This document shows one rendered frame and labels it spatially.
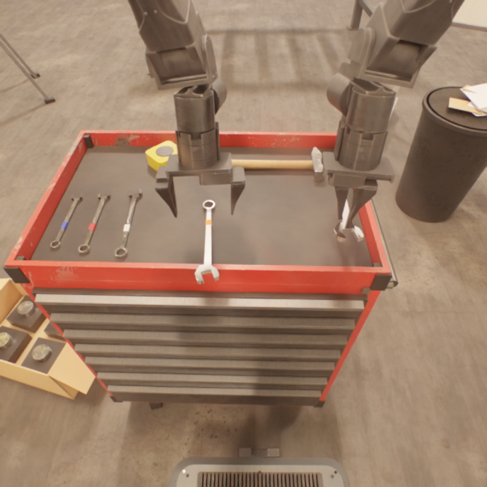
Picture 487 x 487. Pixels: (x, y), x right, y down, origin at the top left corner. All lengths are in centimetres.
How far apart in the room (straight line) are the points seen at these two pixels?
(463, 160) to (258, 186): 132
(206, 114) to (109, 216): 41
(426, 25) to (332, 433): 135
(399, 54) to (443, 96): 164
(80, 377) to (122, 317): 71
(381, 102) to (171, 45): 27
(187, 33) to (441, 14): 28
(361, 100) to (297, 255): 35
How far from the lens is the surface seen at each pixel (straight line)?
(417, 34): 50
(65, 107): 344
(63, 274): 78
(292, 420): 154
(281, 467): 124
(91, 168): 103
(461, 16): 274
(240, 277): 69
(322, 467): 126
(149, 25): 49
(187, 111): 54
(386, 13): 51
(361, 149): 54
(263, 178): 92
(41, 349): 161
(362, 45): 51
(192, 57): 51
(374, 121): 53
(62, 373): 149
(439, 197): 218
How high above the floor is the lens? 148
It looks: 49 degrees down
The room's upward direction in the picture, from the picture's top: straight up
